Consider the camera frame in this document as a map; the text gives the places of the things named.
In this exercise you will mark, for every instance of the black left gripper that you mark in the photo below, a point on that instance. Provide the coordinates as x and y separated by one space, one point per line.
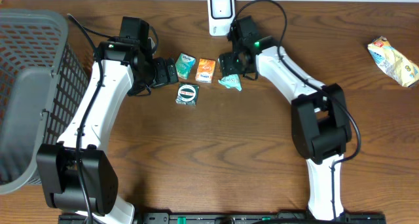
162 64

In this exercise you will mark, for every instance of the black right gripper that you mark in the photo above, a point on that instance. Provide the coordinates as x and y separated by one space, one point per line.
225 67

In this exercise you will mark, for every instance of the teal tissue pack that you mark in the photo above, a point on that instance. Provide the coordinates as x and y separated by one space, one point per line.
184 65

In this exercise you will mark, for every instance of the mint green wipes pack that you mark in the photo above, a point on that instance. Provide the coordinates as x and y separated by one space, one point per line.
231 81

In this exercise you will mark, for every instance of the orange tissue pack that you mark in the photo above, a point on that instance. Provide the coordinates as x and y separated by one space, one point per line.
205 70

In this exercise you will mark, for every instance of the yellow snack bag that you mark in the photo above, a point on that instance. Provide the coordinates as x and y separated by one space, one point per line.
393 63

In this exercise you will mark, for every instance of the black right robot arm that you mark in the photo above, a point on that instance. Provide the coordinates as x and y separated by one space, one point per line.
320 128

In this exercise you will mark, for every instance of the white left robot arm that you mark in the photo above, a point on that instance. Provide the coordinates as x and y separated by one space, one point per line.
75 173

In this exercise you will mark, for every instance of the white barcode scanner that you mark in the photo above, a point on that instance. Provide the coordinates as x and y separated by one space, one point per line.
220 16

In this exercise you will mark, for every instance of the grey plastic mesh basket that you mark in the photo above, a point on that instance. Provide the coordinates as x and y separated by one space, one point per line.
42 85

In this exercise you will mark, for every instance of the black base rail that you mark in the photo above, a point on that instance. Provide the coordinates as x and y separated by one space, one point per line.
282 217

